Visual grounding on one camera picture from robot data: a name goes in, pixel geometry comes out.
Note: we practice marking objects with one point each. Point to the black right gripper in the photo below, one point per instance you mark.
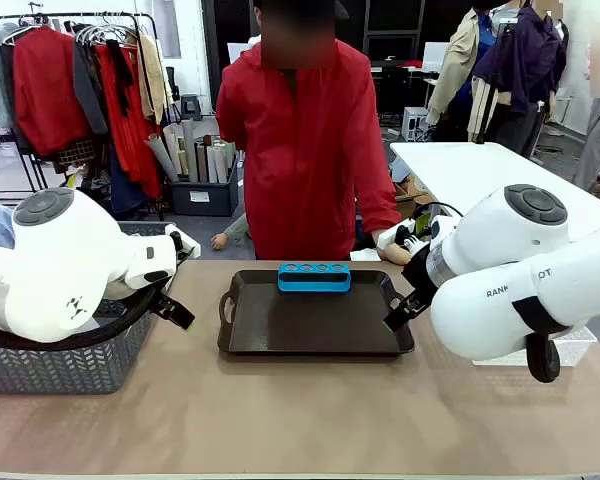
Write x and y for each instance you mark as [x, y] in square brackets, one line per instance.
[422, 275]

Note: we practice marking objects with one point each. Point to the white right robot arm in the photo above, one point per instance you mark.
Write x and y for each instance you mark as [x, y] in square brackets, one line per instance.
[505, 300]

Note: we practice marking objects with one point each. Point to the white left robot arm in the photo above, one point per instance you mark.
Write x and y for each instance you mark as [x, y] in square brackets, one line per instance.
[55, 260]

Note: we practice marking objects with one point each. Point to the person's left hand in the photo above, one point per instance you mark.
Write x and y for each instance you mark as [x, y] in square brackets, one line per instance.
[397, 254]

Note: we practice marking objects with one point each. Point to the grey basket with label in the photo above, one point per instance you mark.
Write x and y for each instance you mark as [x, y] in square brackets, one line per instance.
[145, 229]

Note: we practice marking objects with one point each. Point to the mannequin arm grey sleeve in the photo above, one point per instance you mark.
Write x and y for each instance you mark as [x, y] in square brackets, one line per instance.
[227, 235]

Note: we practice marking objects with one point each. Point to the blue test tube rack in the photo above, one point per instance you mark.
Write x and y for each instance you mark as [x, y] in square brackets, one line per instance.
[310, 285]

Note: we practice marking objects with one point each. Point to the dark brown plastic tray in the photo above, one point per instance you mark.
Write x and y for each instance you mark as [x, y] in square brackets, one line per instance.
[305, 325]

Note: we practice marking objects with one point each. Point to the cardboard box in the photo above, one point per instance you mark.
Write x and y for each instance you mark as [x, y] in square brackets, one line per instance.
[407, 197]

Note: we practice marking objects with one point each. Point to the dark storage bin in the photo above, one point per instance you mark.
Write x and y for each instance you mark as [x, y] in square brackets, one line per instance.
[205, 197]

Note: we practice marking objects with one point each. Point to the large grey plastic basket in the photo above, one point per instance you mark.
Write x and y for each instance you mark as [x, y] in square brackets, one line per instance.
[55, 370]

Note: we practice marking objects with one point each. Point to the leaning grey paper roll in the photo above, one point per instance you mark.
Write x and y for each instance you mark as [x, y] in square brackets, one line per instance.
[161, 157]

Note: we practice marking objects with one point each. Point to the white table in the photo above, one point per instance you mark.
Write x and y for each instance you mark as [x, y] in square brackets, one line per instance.
[480, 175]

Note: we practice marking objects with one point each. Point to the tall grey paper roll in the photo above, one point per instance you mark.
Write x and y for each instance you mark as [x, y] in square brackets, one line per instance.
[190, 150]

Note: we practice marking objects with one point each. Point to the white plastic basket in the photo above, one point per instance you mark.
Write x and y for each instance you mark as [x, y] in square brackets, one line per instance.
[575, 345]

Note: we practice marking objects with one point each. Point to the red dress on hanger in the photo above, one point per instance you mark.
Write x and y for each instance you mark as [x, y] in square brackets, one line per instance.
[130, 140]

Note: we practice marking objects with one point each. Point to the white computer case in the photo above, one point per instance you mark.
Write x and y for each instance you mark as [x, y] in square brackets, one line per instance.
[414, 124]

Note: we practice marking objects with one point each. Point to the person in red jacket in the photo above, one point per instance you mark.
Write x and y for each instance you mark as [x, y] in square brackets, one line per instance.
[300, 150]

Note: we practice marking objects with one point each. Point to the grey step stool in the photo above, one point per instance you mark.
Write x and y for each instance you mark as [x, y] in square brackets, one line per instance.
[191, 106]

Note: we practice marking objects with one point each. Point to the beige garment on hanger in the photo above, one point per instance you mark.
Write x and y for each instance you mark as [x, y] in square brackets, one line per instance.
[155, 75]

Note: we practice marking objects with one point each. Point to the dark grey garment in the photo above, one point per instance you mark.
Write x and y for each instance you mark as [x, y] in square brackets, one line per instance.
[87, 90]

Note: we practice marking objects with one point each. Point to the mannequin in beige coat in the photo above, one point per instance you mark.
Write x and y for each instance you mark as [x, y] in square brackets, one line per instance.
[452, 75]

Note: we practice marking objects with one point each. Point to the black scarf on hanger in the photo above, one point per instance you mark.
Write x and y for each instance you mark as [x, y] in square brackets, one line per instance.
[120, 75]

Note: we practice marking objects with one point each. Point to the red jacket on hanger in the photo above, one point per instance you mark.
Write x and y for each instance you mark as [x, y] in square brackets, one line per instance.
[45, 90]

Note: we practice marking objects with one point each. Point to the person in grey trousers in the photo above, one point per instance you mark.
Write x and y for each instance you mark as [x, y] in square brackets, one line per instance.
[597, 130]

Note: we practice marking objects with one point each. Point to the black clothes rack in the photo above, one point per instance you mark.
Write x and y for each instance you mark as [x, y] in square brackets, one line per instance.
[150, 30]

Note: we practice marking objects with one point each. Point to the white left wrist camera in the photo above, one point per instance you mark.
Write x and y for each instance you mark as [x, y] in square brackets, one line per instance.
[190, 246]

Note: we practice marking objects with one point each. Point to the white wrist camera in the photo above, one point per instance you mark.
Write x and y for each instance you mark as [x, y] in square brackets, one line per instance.
[387, 236]
[190, 246]

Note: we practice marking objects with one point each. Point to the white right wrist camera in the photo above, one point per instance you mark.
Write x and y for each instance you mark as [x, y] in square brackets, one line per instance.
[387, 236]

